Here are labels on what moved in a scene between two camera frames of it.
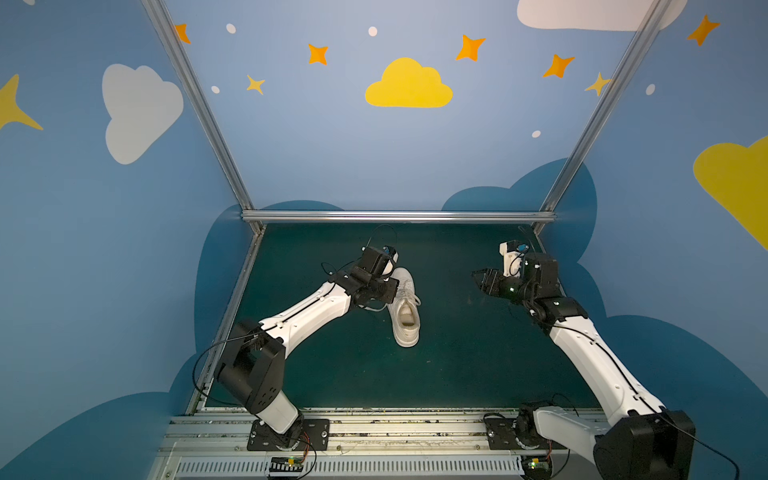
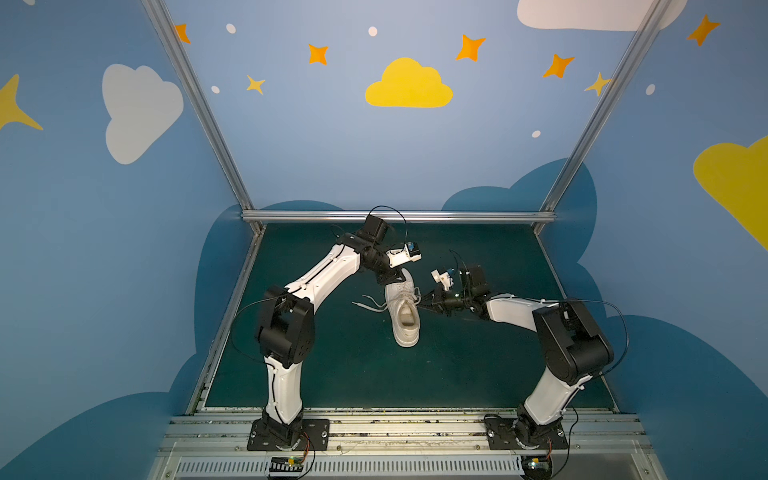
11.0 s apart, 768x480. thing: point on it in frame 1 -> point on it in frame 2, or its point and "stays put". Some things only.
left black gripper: (383, 288) -> (393, 274)
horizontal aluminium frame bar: (390, 216) stays put
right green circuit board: (536, 467) stays put
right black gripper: (491, 282) -> (444, 300)
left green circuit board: (286, 464) stays put
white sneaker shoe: (404, 310) stays put
